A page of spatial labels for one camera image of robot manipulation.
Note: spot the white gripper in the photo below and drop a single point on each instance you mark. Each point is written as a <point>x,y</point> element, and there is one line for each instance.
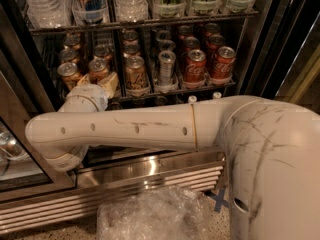
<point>94,93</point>

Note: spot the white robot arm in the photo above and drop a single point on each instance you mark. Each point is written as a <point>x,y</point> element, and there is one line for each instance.
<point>272,150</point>

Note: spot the second row left orange can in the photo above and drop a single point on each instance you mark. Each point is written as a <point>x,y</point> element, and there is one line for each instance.
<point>69,55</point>

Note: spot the second row right orange can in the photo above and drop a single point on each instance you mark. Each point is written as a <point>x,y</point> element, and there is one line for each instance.
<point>130,50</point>

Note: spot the stainless steel fridge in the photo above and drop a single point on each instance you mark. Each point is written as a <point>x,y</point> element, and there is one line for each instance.
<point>30,58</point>

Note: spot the silver slim can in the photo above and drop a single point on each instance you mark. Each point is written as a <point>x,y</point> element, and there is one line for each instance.
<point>167,61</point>

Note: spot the blue energy drink can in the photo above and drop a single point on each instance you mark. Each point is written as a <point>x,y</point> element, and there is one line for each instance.
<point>93,10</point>

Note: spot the second row left cola can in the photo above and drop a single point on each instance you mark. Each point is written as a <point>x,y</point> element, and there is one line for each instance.
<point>190,43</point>

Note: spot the second row cola can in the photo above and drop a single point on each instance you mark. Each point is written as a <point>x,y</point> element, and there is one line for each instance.
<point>190,43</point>
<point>213,43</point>

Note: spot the front left red cola can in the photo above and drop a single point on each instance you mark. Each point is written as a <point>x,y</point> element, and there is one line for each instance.
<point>195,63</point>

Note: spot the red cola can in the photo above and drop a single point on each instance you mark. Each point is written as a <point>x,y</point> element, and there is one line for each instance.
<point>195,63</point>
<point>223,63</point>

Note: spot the closed glass fridge door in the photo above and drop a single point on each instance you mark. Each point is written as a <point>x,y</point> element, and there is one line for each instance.
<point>23,171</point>

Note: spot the second row right cola can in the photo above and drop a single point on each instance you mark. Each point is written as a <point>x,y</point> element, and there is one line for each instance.
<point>213,43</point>

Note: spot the front right red cola can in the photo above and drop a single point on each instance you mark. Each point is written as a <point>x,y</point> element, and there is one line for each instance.
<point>223,63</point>

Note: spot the open glass fridge door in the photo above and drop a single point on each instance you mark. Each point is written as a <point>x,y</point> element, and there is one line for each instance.
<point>271,41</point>

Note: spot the left dark juice bottle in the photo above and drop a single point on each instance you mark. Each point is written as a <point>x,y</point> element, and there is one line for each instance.
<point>192,99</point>

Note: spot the dark juice bottle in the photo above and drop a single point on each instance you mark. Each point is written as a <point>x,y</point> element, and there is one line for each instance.
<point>217,95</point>
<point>192,99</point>

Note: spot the right dark juice bottle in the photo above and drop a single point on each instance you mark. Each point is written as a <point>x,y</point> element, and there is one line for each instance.
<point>217,95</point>

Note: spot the clear bubble wrap bundle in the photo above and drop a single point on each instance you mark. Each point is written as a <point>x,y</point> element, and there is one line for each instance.
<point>169,213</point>

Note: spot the blue tape cross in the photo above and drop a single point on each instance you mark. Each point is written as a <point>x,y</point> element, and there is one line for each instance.
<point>219,197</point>

